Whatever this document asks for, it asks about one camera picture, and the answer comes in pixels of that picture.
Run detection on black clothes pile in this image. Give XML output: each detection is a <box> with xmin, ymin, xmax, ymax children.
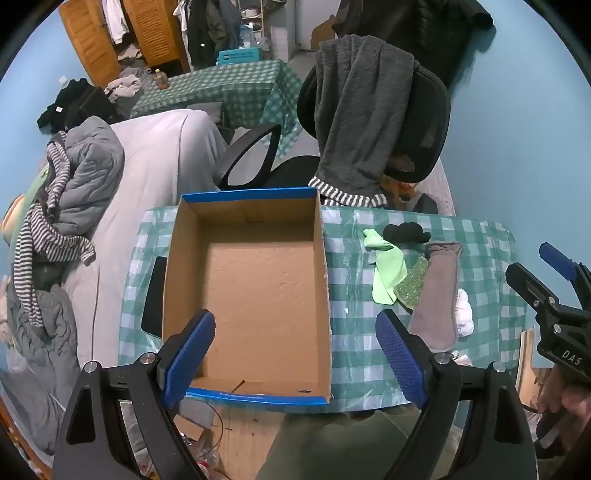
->
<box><xmin>37</xmin><ymin>78</ymin><xmax>116</xmax><ymax>132</ymax></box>

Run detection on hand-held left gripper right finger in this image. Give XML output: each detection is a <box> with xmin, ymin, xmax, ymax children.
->
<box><xmin>375</xmin><ymin>309</ymin><xmax>539</xmax><ymax>480</ymax></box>

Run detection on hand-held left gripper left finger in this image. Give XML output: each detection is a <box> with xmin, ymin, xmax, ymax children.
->
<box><xmin>53</xmin><ymin>308</ymin><xmax>218</xmax><ymax>480</ymax></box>

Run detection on blue storage box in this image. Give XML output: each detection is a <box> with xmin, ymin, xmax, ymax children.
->
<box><xmin>218</xmin><ymin>47</ymin><xmax>262</xmax><ymax>65</ymax></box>

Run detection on green glitter fabric piece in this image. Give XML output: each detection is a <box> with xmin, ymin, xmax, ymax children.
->
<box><xmin>393</xmin><ymin>256</ymin><xmax>430</xmax><ymax>310</ymax></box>

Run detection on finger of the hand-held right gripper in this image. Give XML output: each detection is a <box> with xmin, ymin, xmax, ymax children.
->
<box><xmin>505</xmin><ymin>263</ymin><xmax>562</xmax><ymax>324</ymax></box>
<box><xmin>539</xmin><ymin>242</ymin><xmax>591</xmax><ymax>289</ymax></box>

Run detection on bed with white sheet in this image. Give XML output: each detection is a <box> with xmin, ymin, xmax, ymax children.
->
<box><xmin>60</xmin><ymin>110</ymin><xmax>229</xmax><ymax>370</ymax></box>

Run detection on black fuzzy sock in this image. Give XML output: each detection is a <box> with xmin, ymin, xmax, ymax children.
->
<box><xmin>382</xmin><ymin>222</ymin><xmax>432</xmax><ymax>245</ymax></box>

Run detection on peach plush cushion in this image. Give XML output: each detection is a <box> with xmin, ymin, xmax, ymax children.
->
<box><xmin>0</xmin><ymin>196</ymin><xmax>26</xmax><ymax>241</ymax></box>

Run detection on person's olive trousers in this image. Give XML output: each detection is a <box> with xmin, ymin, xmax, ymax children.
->
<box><xmin>256</xmin><ymin>408</ymin><xmax>462</xmax><ymax>480</ymax></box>

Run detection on light green sock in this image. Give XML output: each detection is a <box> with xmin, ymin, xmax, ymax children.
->
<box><xmin>362</xmin><ymin>228</ymin><xmax>408</xmax><ymax>305</ymax></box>

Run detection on grey clothes pile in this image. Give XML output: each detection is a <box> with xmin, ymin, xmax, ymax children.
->
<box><xmin>104</xmin><ymin>67</ymin><xmax>155</xmax><ymax>102</ymax></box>

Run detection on white hanging shirt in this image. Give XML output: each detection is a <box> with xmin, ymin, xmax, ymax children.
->
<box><xmin>102</xmin><ymin>0</ymin><xmax>130</xmax><ymax>44</ymax></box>

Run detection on grey sock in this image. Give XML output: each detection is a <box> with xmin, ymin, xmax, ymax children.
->
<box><xmin>407</xmin><ymin>241</ymin><xmax>464</xmax><ymax>352</ymax></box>

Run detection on black flat pad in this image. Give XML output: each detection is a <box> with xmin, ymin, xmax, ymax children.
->
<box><xmin>141</xmin><ymin>256</ymin><xmax>168</xmax><ymax>337</ymax></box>

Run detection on black hanging coat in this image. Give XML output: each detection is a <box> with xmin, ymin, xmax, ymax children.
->
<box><xmin>332</xmin><ymin>0</ymin><xmax>494</xmax><ymax>88</ymax></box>

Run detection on black mesh office chair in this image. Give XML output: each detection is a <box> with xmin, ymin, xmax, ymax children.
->
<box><xmin>217</xmin><ymin>60</ymin><xmax>451</xmax><ymax>215</ymax></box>

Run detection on dark hanging clothes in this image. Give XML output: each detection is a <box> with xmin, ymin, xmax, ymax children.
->
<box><xmin>178</xmin><ymin>0</ymin><xmax>243</xmax><ymax>72</ymax></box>

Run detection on white sock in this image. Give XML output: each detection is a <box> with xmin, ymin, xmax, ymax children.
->
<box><xmin>455</xmin><ymin>288</ymin><xmax>475</xmax><ymax>337</ymax></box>

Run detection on grey white striped garment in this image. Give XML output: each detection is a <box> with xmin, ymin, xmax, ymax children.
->
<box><xmin>13</xmin><ymin>141</ymin><xmax>95</xmax><ymax>328</ymax></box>

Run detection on person's right hand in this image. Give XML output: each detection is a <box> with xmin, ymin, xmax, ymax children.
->
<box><xmin>540</xmin><ymin>369</ymin><xmax>591</xmax><ymax>416</ymax></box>

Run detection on wooden louvred wardrobe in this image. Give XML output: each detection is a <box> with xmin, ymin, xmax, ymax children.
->
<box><xmin>58</xmin><ymin>0</ymin><xmax>190</xmax><ymax>88</ymax></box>

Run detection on grey towel on chair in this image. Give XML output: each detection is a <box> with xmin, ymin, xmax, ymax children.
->
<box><xmin>308</xmin><ymin>34</ymin><xmax>420</xmax><ymax>208</ymax></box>

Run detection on green checked table cover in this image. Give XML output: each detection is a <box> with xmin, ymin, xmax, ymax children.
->
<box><xmin>129</xmin><ymin>59</ymin><xmax>303</xmax><ymax>160</ymax></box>

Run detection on green checked plastic tablecloth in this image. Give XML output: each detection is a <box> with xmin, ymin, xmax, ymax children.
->
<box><xmin>117</xmin><ymin>205</ymin><xmax>527</xmax><ymax>414</ymax></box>

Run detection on blue-rimmed cardboard box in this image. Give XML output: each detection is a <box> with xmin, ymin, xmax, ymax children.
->
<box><xmin>161</xmin><ymin>187</ymin><xmax>333</xmax><ymax>412</ymax></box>

